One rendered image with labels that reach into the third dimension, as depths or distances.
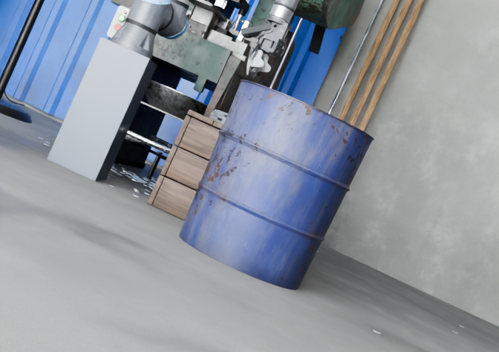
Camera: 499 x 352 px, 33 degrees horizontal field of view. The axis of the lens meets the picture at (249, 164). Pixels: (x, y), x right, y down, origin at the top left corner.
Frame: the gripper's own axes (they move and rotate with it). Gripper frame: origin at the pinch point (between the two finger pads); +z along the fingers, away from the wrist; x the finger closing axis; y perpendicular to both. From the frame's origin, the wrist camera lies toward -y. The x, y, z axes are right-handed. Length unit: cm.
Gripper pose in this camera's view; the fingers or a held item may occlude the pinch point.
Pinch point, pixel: (249, 72)
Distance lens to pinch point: 287.3
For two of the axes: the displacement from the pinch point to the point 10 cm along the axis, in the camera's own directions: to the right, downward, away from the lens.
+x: 4.2, 1.7, 8.9
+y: 8.1, 3.7, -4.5
